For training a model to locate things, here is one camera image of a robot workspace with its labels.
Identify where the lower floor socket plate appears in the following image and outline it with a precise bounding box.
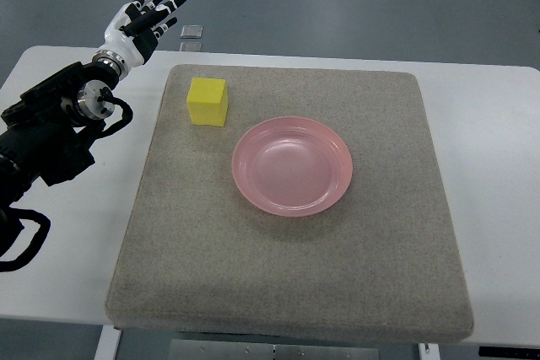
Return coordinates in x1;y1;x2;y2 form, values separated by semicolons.
180;41;202;52

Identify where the floor socket plate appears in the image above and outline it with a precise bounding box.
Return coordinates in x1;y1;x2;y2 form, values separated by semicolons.
180;41;202;52
181;25;203;39

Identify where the beige fabric mat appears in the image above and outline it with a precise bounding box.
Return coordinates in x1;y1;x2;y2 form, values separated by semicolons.
105;65;474;343

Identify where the pink plate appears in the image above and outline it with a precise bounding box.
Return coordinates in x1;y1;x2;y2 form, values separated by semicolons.
231;116;354;218

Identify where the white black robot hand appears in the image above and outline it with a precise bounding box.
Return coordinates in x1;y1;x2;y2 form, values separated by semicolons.
93;0;187;78

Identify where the white left table leg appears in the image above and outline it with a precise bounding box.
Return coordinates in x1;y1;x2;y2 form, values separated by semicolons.
94;325;122;360

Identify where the yellow foam block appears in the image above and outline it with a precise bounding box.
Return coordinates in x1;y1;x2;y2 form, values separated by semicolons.
186;77;229;127

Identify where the white table leg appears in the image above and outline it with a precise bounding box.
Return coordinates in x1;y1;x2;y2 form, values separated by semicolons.
94;325;122;360
418;343;441;360

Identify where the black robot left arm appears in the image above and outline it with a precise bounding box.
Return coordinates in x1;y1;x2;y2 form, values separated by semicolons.
1;50;133;272

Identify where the white right table leg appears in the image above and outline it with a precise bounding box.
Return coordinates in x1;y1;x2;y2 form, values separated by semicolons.
418;343;441;360

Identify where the upper floor socket plate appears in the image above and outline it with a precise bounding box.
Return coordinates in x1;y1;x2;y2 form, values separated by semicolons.
181;25;203;39

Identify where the grey metal table base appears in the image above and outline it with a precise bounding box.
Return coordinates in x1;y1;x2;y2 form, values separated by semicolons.
168;339;381;360

